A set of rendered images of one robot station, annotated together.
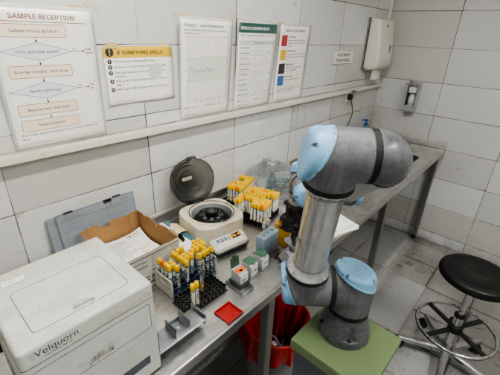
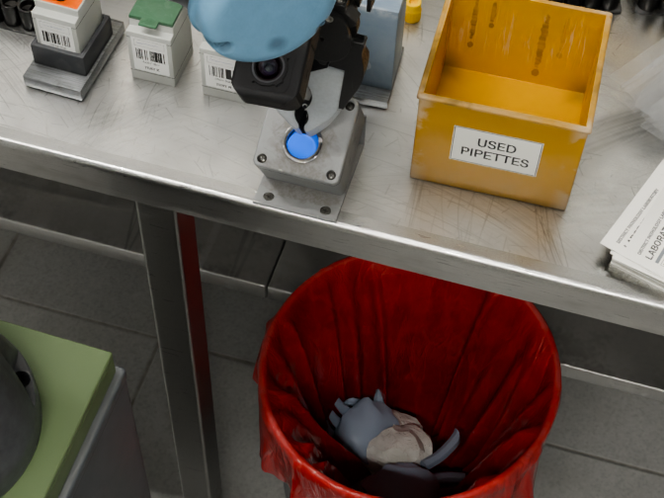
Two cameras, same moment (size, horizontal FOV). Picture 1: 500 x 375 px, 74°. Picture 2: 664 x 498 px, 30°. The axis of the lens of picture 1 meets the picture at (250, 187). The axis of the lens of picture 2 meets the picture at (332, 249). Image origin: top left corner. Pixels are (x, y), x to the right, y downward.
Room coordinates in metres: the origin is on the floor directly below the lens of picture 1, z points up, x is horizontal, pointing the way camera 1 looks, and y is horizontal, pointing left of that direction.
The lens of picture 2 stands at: (0.79, -0.77, 1.67)
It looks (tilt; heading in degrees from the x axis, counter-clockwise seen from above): 54 degrees down; 63
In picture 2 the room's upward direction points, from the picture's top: 3 degrees clockwise
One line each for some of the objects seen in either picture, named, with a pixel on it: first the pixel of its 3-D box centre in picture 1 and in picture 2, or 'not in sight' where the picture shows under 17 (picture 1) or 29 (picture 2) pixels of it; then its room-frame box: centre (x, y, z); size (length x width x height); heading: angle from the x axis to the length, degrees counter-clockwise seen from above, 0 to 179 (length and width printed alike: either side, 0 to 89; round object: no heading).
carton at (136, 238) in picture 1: (131, 250); not in sight; (1.02, 0.44, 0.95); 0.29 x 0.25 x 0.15; 49
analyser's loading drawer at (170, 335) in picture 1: (171, 331); not in sight; (0.68, 0.21, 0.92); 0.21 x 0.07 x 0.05; 139
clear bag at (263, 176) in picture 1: (260, 175); not in sight; (1.74, -0.05, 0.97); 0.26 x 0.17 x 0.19; 158
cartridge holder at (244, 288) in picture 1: (239, 282); (73, 44); (0.93, 0.02, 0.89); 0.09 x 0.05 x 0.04; 47
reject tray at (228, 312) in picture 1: (228, 312); not in sight; (0.80, 0.05, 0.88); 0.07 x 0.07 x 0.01; 49
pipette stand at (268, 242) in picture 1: (267, 242); (341, 30); (1.14, -0.08, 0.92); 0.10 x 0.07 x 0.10; 142
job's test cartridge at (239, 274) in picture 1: (239, 276); (68, 21); (0.93, 0.02, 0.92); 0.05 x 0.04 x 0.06; 47
